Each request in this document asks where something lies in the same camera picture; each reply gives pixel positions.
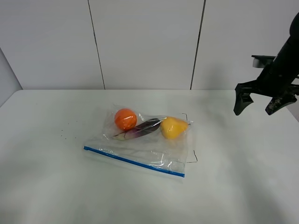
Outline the yellow pear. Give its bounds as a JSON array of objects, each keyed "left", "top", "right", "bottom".
[{"left": 160, "top": 117, "right": 189, "bottom": 139}]

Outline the purple eggplant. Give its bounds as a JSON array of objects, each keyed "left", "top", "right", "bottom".
[{"left": 112, "top": 118, "right": 162, "bottom": 140}]

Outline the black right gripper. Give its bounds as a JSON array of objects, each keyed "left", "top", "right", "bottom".
[{"left": 234, "top": 55, "right": 299, "bottom": 116}]

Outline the clear zip bag blue seal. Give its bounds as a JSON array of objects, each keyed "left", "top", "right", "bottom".
[{"left": 83, "top": 105, "right": 193, "bottom": 178}]

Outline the orange fruit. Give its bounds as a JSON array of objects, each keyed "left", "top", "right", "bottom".
[{"left": 114, "top": 108, "right": 137, "bottom": 131}]

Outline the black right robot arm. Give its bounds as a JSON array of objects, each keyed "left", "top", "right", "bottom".
[{"left": 234, "top": 15, "right": 299, "bottom": 116}]

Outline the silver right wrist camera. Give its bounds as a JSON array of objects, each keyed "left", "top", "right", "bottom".
[{"left": 253, "top": 58, "right": 273, "bottom": 68}]

